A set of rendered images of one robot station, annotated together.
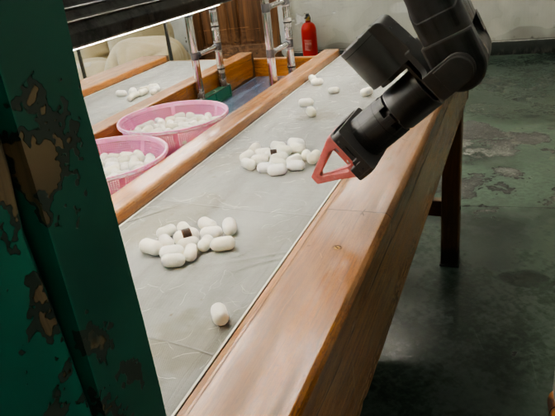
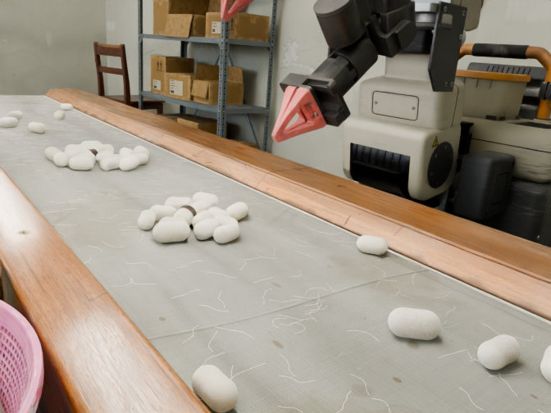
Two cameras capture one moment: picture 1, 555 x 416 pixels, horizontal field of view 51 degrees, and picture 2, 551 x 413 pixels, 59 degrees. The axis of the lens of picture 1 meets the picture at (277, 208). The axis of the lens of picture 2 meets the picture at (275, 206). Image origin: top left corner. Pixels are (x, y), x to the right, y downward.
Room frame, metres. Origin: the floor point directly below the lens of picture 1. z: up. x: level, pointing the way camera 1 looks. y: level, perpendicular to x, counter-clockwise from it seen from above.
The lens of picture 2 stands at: (0.42, 0.56, 0.94)
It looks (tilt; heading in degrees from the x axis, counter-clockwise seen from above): 17 degrees down; 297
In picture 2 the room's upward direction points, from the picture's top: 4 degrees clockwise
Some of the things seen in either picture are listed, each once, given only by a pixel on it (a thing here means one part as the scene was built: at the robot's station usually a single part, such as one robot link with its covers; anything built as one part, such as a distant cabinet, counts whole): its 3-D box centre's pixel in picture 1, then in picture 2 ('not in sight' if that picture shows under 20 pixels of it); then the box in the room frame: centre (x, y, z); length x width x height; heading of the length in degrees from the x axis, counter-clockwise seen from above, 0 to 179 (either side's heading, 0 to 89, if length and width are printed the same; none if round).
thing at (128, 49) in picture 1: (142, 68); not in sight; (4.14, 0.82, 0.40); 0.74 x 0.56 x 0.38; 162
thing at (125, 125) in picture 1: (176, 134); not in sight; (1.36, 0.22, 0.72); 0.27 x 0.27 x 0.10
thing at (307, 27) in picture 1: (309, 40); not in sight; (5.48, -0.47, 0.25); 0.18 x 0.14 x 0.49; 161
